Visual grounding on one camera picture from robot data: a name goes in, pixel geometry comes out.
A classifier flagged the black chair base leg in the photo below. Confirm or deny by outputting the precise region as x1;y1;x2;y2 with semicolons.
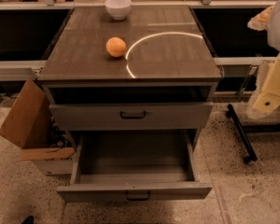
226;104;258;164

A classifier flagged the black object on floor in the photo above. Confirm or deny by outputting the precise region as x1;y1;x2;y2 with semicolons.
21;216;35;224

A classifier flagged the grey top drawer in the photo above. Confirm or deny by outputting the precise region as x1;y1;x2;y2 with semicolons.
49;102;213;131

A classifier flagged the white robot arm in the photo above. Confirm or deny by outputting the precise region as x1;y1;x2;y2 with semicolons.
246;0;280;119

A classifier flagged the orange fruit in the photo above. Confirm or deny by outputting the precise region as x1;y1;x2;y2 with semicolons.
105;37;127;58

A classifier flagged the grey drawer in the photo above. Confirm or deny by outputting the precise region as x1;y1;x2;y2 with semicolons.
57;130;212;203
49;102;213;131

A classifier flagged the white bowl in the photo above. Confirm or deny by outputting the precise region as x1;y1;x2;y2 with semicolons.
105;0;132;20

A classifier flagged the open cardboard box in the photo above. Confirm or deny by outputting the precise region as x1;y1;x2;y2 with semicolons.
0;78;76;175

